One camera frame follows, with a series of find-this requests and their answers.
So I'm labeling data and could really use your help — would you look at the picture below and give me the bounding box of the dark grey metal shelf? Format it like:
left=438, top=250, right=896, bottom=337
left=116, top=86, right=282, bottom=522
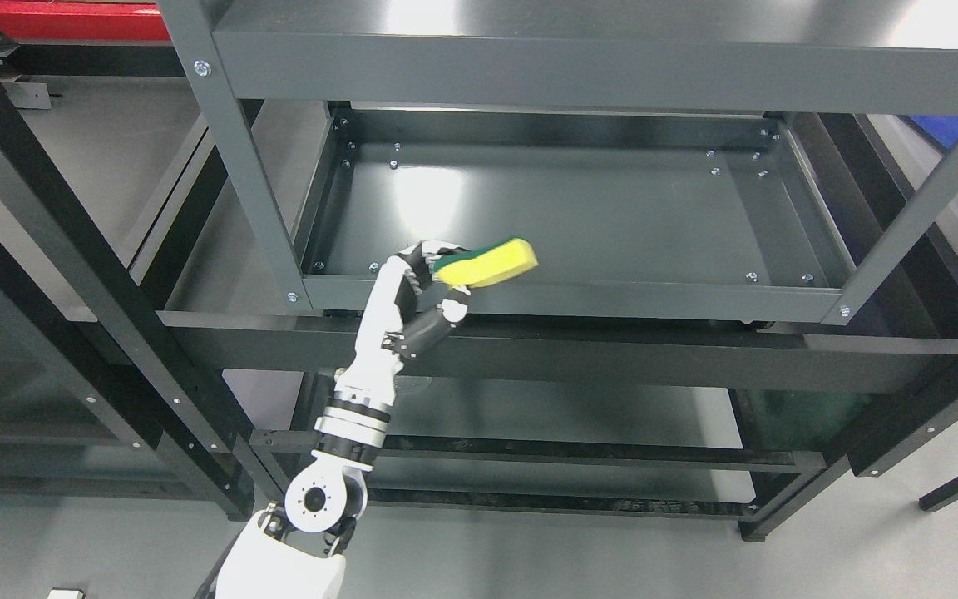
left=157, top=1, right=958, bottom=539

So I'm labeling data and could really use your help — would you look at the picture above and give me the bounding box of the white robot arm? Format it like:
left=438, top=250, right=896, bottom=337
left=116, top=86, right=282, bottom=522
left=195, top=387, right=396, bottom=598

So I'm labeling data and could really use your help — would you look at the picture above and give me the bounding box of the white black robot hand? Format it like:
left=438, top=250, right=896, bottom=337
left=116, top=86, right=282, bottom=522
left=333, top=241, right=471, bottom=418

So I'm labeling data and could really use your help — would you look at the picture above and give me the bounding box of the red bin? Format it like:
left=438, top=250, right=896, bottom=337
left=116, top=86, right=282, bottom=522
left=0, top=1, right=170, bottom=42

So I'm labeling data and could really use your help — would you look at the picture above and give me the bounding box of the green yellow sponge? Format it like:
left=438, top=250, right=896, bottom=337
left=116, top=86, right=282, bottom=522
left=433, top=236, right=539, bottom=288

